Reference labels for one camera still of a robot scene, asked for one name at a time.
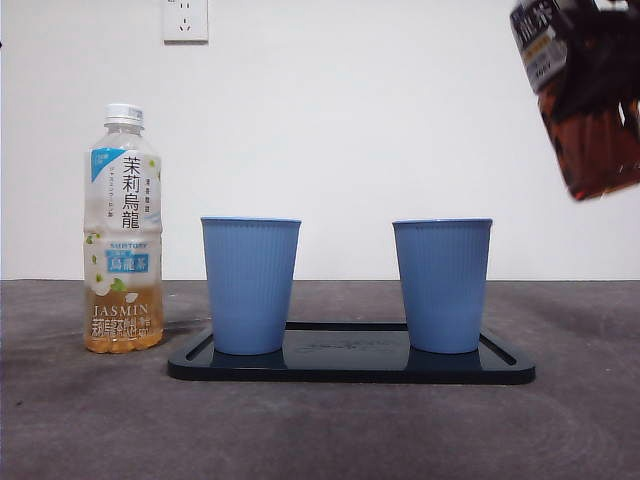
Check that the dark oolong tea bottle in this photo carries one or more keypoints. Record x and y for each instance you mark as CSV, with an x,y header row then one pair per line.
x,y
595,155

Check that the light blue ribbed cup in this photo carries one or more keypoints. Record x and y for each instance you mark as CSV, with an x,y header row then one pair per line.
x,y
250,285
442,285

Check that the jasmine tea bottle white label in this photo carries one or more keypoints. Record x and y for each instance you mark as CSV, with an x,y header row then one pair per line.
x,y
122,200

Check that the dark blue flat tray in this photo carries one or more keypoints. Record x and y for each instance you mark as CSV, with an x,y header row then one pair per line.
x,y
345,367

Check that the white wall socket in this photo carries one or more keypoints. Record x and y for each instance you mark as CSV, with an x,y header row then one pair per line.
x,y
186,22

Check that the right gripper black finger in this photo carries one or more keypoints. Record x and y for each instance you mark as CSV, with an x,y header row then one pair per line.
x,y
610,35

